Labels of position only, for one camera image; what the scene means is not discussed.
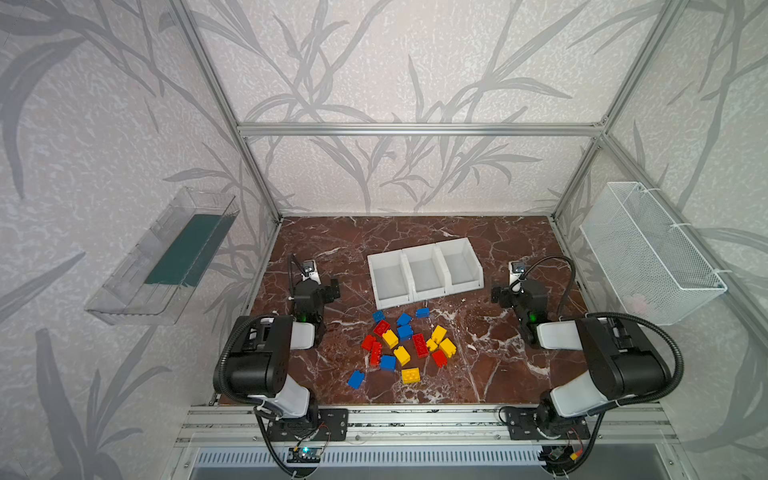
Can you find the red lego stack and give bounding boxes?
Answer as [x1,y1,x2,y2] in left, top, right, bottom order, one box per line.
[361,334,383,368]

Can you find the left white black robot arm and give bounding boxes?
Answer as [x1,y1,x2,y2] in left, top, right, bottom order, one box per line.
[213,278,341,430]

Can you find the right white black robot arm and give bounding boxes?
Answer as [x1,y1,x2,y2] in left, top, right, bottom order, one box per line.
[491,278,685,434]

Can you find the right white sorting bin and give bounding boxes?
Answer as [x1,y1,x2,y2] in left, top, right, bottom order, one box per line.
[435,238,484,295]

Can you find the white sorting bin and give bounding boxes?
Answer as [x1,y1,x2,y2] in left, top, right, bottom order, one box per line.
[435,238,484,295]
[367,250,412,310]
[403,244,450,302]

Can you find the left white sorting bin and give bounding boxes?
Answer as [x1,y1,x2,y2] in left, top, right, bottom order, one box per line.
[367,250,412,310]

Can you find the middle white sorting bin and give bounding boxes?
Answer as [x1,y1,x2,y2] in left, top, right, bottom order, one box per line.
[403,244,450,302]

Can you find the yellow lego front flat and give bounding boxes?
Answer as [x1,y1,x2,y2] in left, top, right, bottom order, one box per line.
[401,368,421,385]

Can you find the left controller board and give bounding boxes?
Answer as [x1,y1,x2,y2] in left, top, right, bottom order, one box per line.
[286,446,324,464]

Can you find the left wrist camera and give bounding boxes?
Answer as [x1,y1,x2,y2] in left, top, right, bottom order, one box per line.
[301,260,321,284]

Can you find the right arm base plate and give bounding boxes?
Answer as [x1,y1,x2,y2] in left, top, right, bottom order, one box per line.
[497,405,591,441]

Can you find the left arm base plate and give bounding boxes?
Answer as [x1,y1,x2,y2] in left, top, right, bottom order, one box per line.
[267,408,349,442]

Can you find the white wire mesh basket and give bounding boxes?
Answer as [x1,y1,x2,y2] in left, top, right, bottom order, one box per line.
[580,182,728,326]

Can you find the aluminium front rail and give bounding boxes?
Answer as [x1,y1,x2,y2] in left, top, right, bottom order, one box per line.
[174,403,680,448]

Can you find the clear plastic wall tray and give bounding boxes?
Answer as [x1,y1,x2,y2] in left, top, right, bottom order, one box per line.
[85,187,240,326]

